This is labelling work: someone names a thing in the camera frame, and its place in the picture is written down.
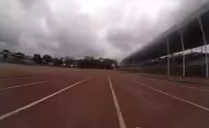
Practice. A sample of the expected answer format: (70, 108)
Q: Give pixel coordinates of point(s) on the row of dark trees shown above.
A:
(92, 62)

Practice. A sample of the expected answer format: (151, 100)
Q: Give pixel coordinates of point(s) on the red running track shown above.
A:
(85, 106)

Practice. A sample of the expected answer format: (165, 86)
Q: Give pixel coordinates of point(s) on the low building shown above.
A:
(8, 57)

